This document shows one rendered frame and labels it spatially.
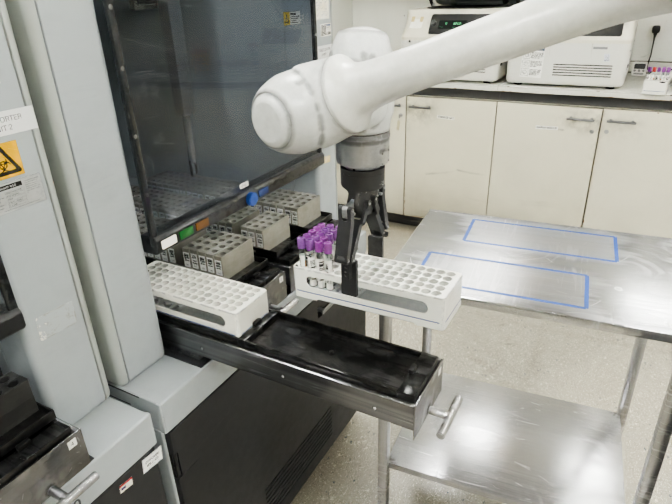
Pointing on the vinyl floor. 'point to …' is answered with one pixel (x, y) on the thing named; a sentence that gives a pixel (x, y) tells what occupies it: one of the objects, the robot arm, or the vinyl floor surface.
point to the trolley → (586, 421)
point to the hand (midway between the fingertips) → (363, 270)
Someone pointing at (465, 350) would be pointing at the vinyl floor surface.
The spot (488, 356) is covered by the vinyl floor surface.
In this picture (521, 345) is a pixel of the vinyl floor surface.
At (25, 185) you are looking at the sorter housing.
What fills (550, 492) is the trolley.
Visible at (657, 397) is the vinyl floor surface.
